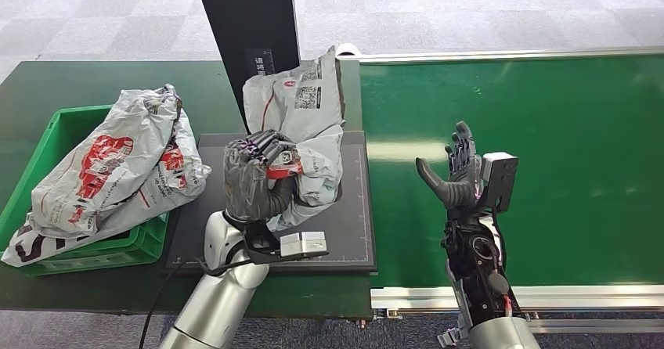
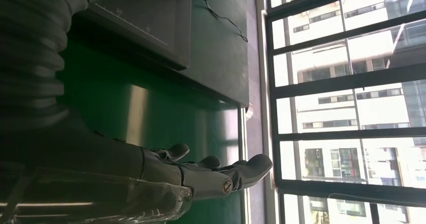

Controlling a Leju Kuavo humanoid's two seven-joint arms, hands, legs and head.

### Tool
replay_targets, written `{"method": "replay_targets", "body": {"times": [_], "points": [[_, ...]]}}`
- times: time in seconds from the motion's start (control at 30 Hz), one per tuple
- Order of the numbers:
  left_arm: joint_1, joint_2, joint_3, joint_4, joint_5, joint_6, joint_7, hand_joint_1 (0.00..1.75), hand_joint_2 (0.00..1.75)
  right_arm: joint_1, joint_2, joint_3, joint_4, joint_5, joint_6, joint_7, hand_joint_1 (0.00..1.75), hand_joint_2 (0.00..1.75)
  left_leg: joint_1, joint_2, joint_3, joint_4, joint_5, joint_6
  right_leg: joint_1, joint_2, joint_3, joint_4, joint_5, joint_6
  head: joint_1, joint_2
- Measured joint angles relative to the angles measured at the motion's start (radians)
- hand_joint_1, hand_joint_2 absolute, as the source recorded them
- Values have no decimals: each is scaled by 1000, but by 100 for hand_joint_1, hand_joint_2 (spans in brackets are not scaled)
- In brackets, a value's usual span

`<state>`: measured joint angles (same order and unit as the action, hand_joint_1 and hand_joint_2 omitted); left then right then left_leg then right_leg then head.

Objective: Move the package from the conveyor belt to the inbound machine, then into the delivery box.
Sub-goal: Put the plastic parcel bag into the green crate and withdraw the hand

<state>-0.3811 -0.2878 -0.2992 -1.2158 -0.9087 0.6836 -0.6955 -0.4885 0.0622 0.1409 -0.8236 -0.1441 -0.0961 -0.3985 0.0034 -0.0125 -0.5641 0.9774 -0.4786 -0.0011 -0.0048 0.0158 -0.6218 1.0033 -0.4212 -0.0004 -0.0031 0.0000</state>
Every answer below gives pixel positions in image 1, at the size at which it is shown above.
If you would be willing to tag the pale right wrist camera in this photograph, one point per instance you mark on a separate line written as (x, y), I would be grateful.
(500, 180)

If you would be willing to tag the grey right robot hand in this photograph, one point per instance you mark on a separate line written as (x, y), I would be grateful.
(461, 186)

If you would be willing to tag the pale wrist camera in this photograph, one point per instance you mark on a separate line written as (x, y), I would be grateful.
(500, 180)
(303, 244)

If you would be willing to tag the black inbound scanner machine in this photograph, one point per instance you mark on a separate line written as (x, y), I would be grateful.
(337, 222)

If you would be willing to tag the grey red-print mailer bag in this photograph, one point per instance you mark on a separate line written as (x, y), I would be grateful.
(103, 170)

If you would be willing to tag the grey poly mailer package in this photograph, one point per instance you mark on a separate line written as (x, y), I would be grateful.
(301, 113)

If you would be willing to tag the green conveyor belt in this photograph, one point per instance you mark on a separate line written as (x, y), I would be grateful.
(570, 129)

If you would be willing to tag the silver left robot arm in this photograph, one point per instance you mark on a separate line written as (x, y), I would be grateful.
(218, 300)

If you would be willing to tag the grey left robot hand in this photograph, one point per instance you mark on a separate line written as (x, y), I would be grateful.
(246, 180)

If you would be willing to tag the white conveyor roller cap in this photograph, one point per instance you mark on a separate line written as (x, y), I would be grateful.
(346, 51)

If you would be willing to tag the green plastic crate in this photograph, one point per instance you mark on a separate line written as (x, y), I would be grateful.
(67, 129)

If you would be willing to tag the aluminium conveyor side rail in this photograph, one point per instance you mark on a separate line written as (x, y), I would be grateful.
(596, 296)
(518, 55)

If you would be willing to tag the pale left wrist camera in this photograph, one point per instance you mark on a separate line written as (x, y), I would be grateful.
(303, 244)

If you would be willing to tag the dark green table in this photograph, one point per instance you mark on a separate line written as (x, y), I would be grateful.
(62, 82)

